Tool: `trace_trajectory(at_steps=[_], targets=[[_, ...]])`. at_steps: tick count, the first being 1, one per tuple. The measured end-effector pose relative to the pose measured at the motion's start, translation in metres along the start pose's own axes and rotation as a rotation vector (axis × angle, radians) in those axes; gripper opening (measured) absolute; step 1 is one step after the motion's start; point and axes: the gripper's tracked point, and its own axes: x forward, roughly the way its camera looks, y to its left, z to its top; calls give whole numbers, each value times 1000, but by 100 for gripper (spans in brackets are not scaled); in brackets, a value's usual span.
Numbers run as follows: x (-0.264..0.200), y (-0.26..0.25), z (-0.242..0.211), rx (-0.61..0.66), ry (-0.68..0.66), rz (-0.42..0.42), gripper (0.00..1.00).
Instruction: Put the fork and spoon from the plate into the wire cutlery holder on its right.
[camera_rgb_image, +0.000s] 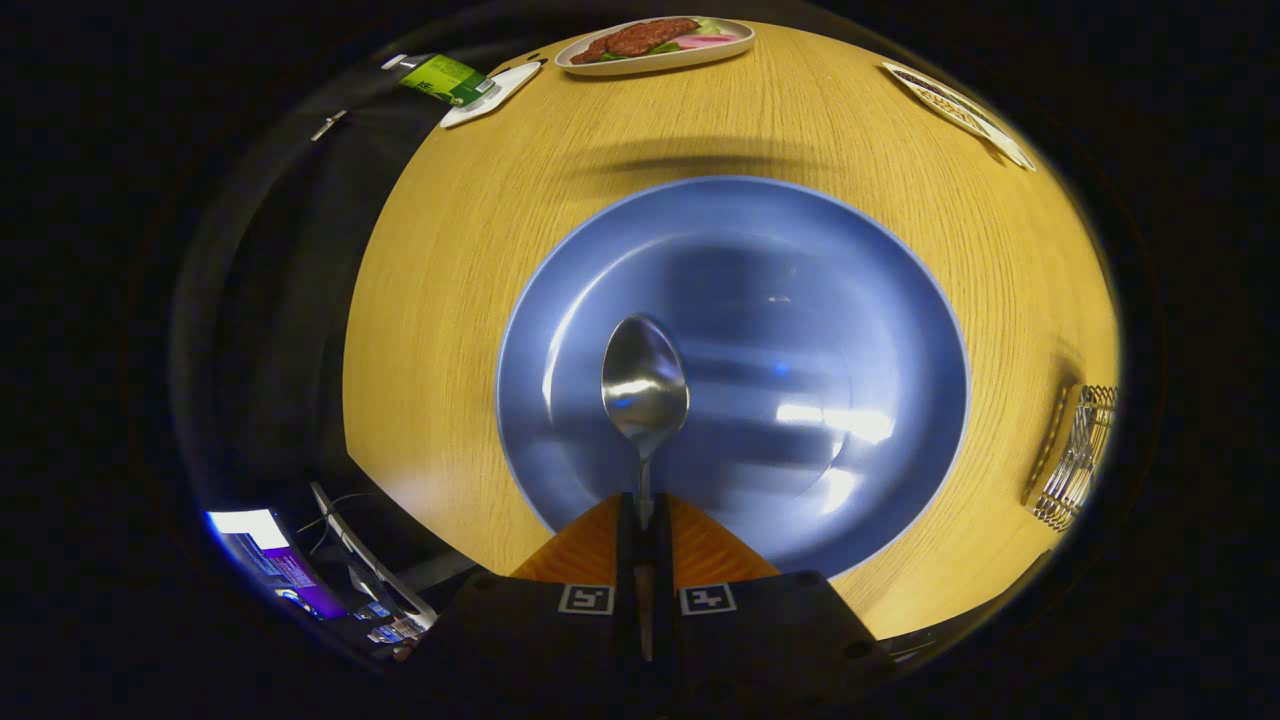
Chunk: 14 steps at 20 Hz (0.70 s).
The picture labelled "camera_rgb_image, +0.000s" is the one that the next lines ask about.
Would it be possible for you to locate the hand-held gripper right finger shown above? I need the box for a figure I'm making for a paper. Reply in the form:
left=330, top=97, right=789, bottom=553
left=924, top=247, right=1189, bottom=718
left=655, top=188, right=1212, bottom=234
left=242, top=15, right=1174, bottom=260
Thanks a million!
left=654, top=493, right=897, bottom=701

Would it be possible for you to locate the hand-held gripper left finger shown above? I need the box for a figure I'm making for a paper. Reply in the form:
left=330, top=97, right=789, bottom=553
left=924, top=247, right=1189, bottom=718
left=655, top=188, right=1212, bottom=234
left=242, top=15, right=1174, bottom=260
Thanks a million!
left=400, top=493, right=642, bottom=701

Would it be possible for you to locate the metal spoon with wooden handle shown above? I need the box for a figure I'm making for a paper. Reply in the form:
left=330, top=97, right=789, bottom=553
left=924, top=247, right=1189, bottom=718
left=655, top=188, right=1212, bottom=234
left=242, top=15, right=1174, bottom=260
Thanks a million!
left=600, top=313, right=691, bottom=663

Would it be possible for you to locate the silver laptop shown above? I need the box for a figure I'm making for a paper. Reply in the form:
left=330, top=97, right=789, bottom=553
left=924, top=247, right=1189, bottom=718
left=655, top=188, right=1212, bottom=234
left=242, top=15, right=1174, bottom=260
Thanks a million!
left=308, top=480, right=443, bottom=646

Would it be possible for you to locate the blue round plate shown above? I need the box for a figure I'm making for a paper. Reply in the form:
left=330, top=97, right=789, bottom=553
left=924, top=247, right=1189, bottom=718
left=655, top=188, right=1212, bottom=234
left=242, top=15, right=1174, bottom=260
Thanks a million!
left=495, top=175, right=971, bottom=581

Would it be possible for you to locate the lit computer screen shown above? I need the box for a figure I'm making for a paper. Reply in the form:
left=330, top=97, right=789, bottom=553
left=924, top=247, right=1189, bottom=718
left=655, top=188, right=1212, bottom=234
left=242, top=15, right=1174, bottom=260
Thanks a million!
left=204, top=508, right=348, bottom=622

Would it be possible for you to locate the perforated metal basket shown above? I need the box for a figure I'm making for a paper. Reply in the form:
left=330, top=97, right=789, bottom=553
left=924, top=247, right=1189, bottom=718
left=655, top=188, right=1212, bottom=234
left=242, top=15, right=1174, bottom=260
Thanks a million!
left=1022, top=380, right=1119, bottom=533

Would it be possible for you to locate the white square coaster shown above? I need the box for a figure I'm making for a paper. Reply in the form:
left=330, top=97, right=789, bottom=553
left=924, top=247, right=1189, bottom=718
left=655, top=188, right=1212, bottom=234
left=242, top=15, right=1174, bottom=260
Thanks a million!
left=440, top=60, right=547, bottom=130

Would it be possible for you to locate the green label water bottle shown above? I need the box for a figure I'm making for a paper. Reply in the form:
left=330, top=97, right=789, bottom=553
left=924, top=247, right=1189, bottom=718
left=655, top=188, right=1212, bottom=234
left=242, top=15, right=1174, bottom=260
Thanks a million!
left=398, top=52, right=501, bottom=109

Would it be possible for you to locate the plate of meat and vegetables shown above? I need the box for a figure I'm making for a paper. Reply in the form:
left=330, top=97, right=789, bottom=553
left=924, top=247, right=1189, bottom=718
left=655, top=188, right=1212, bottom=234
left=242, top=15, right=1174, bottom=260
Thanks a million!
left=554, top=15, right=758, bottom=78

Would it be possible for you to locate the white divided tray of beans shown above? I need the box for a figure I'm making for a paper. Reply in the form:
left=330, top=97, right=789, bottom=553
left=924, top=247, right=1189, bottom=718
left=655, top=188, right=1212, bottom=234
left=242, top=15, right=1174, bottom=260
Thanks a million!
left=881, top=62, right=1039, bottom=173

